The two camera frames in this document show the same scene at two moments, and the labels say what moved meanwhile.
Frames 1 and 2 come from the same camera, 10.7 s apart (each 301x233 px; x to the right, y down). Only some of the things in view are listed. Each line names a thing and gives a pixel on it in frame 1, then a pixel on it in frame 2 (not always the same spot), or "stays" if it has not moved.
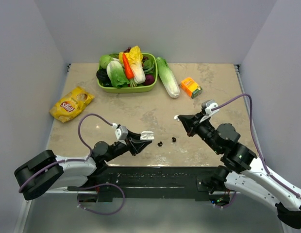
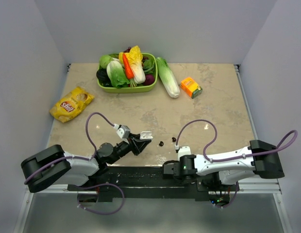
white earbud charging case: [147, 135] stays
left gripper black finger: [134, 136] stays
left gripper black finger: [138, 147] stays
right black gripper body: [204, 130] → [175, 161]
